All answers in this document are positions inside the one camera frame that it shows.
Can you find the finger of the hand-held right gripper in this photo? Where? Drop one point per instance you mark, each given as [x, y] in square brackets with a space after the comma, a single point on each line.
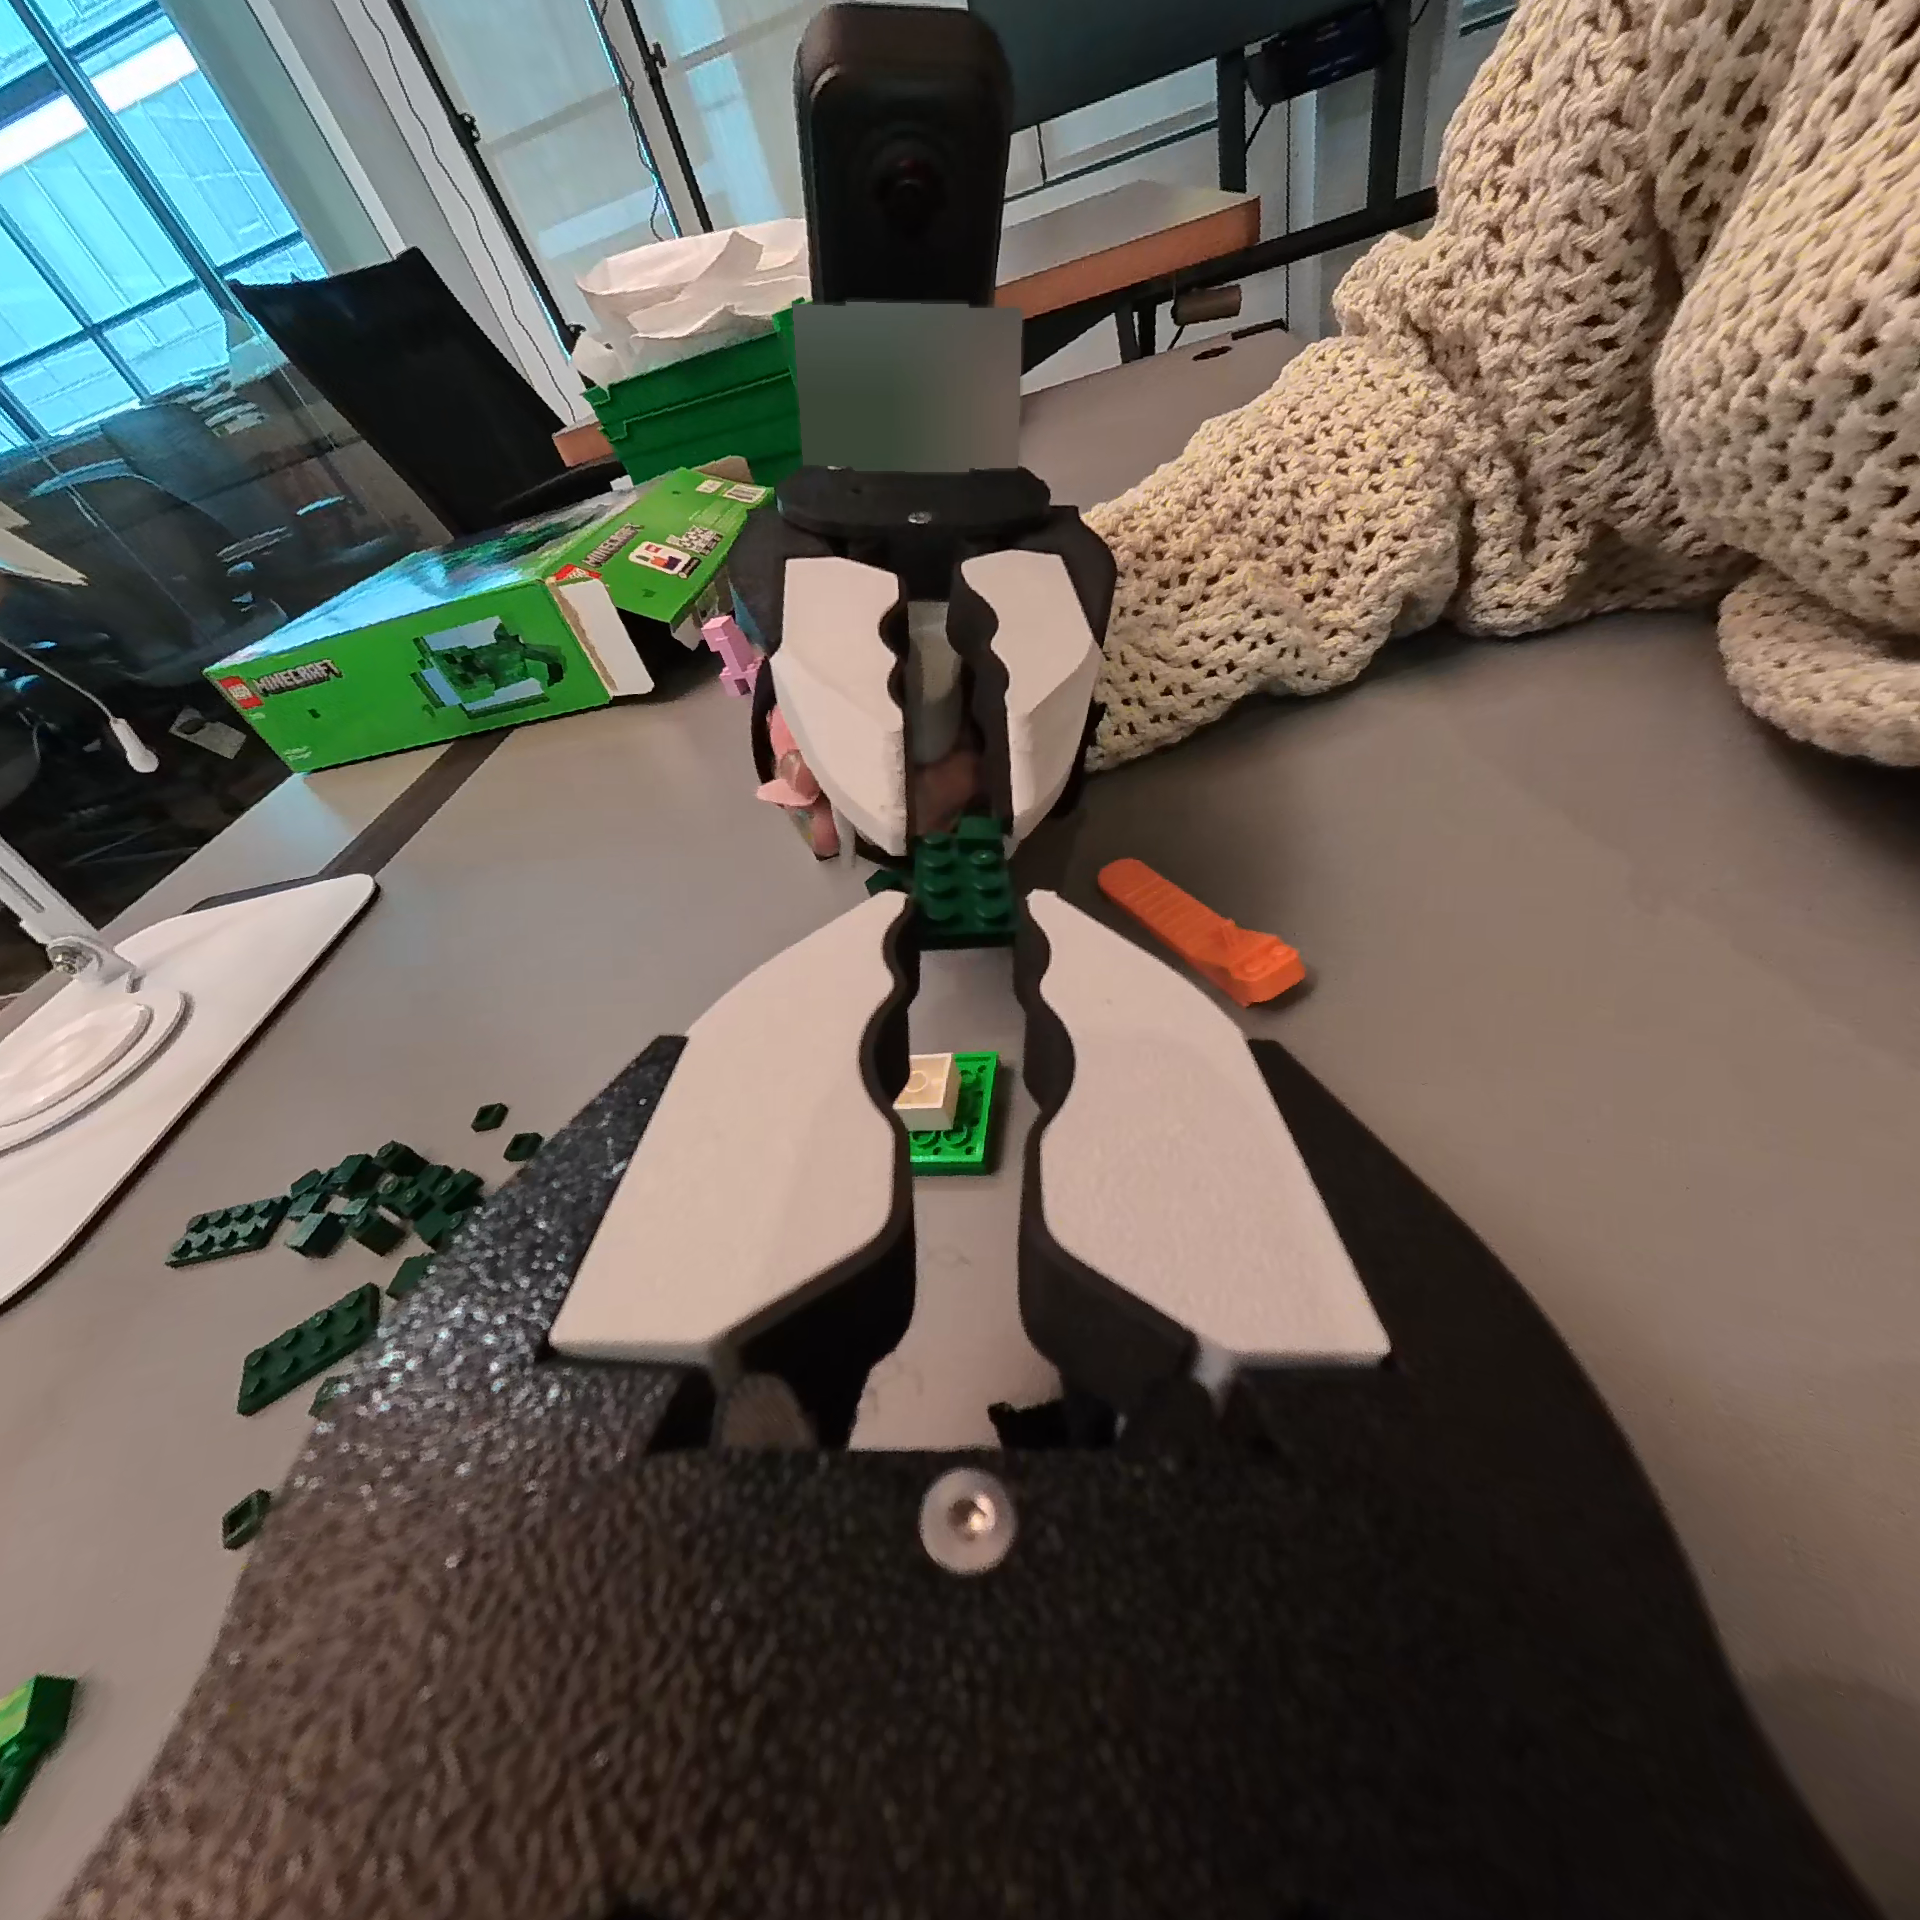
[1053, 675]
[847, 675]

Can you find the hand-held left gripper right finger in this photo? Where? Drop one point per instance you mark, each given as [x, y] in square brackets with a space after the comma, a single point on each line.
[1186, 1172]

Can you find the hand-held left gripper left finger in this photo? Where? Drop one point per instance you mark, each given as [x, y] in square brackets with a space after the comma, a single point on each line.
[751, 1155]

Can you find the dark green lego brick stack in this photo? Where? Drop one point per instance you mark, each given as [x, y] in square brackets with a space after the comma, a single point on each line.
[963, 877]

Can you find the person's right forearm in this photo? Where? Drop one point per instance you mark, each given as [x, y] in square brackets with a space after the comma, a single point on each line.
[1562, 332]

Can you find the pink lego pig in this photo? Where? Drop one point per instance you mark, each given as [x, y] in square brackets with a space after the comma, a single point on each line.
[729, 645]

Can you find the green lego base, tan brick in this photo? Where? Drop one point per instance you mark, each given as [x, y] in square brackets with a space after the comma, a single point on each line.
[952, 1117]

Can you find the green lego box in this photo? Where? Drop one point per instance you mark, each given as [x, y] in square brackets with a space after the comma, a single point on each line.
[450, 645]

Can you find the scattered dark green lego pieces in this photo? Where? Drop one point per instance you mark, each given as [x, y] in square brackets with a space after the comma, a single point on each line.
[345, 1216]

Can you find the pile of bright green lego pieces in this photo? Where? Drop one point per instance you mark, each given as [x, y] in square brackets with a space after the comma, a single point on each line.
[31, 1748]

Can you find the orange brick separator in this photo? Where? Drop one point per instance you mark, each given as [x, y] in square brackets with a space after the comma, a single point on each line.
[1201, 931]

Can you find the green bin with white bags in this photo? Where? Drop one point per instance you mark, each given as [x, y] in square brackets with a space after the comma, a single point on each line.
[707, 332]

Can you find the white round-cornered base plate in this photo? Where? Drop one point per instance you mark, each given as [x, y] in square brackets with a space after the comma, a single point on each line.
[152, 1052]

